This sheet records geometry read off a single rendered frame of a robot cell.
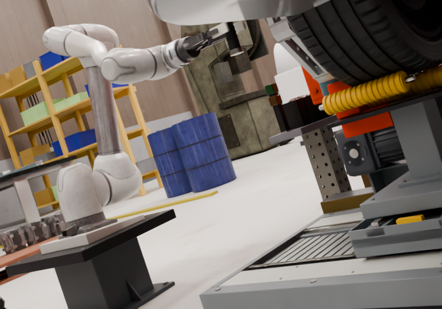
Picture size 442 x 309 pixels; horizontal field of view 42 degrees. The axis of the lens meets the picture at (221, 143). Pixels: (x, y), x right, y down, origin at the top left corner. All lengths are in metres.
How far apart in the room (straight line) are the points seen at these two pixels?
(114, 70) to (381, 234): 0.93
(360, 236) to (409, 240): 0.13
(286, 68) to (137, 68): 6.25
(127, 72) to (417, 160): 0.91
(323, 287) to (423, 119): 0.53
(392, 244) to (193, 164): 4.66
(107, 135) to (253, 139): 7.15
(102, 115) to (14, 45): 9.48
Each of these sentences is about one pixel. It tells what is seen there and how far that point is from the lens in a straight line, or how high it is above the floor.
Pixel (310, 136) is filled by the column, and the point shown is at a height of 0.39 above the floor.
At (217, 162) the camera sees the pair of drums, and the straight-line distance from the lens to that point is 6.08.
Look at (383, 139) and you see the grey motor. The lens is 2.04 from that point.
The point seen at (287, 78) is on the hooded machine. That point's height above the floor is 0.95.
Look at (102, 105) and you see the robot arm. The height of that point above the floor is 0.80.
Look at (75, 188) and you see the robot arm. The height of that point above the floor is 0.51.
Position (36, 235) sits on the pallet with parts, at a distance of 5.16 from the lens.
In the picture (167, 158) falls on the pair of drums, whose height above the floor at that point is 0.44.
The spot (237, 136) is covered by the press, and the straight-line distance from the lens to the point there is 9.72.
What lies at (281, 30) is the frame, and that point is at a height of 0.74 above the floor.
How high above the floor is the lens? 0.54
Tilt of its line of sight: 1 degrees down
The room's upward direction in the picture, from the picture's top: 18 degrees counter-clockwise
